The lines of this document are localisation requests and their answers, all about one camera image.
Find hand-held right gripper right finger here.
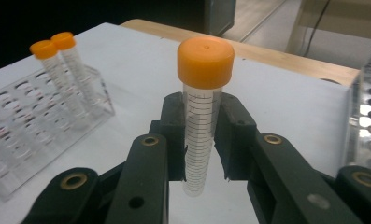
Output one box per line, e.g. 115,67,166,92
214,92,259,181

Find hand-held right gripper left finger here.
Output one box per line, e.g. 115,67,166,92
149,91,187,182

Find orange-capped clear test tube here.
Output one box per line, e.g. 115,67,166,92
177,36,235,198
50,31,98,105
29,39,88,122

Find perforated metal test tube rack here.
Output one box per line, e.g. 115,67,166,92
343,45,371,175

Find orange-capped tubes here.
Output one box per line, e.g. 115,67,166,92
0,65,116,203

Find dark grey cabinet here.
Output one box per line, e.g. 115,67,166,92
204,0,237,36

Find thin black hanging cable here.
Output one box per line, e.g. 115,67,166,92
304,0,331,58

